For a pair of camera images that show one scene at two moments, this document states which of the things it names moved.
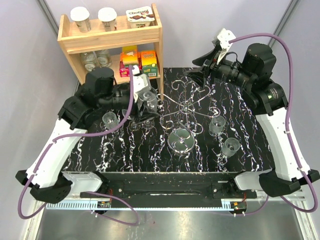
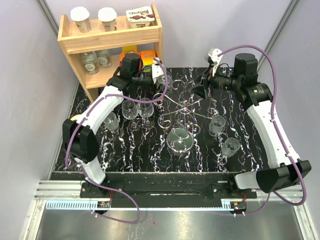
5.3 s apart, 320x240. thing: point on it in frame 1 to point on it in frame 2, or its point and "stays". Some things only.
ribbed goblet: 147,99 to 164,83
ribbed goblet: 231,146 stays
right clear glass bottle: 103,58 stays
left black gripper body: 136,114 to 156,91
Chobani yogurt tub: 140,17 stays
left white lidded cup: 80,15 stays
